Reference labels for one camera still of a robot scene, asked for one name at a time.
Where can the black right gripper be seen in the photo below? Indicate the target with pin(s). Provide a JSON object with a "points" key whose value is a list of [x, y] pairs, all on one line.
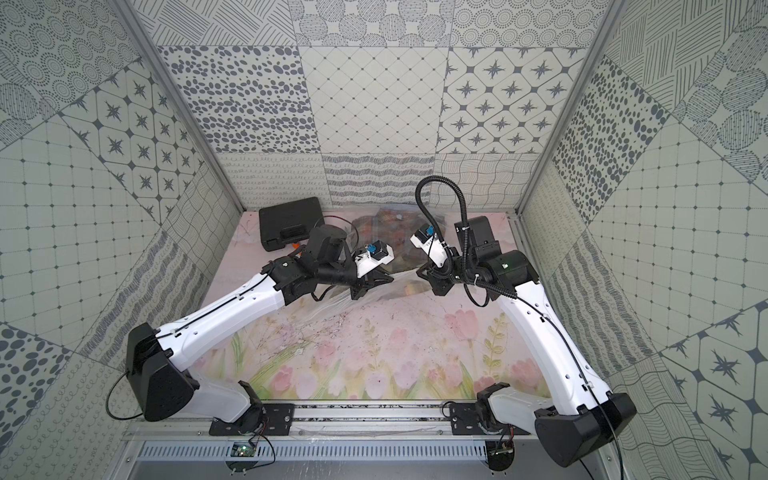
{"points": [[435, 275]]}

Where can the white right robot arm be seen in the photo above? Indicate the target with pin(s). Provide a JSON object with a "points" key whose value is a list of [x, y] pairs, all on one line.
{"points": [[583, 414]]}

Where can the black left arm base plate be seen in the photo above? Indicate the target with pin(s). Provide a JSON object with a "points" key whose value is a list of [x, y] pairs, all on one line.
{"points": [[271, 419]]}

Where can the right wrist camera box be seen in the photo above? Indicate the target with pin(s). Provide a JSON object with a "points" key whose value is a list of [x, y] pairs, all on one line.
{"points": [[481, 243]]}

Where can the aluminium mounting rail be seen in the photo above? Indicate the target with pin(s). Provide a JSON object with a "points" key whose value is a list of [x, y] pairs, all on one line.
{"points": [[321, 420]]}

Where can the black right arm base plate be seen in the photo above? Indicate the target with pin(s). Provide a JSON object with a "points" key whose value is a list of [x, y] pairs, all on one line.
{"points": [[464, 419]]}

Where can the yellow plaid shirt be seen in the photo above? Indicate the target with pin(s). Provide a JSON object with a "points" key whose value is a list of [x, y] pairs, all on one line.
{"points": [[413, 287]]}

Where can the black plastic tool case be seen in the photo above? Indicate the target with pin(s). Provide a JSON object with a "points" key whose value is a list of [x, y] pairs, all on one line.
{"points": [[288, 223]]}

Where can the red plaid shirt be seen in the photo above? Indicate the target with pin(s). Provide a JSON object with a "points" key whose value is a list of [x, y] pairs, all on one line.
{"points": [[394, 225]]}

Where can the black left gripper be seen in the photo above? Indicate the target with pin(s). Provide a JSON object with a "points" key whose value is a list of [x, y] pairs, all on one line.
{"points": [[363, 280]]}

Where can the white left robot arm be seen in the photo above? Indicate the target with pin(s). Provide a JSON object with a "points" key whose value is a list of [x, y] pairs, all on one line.
{"points": [[159, 361]]}

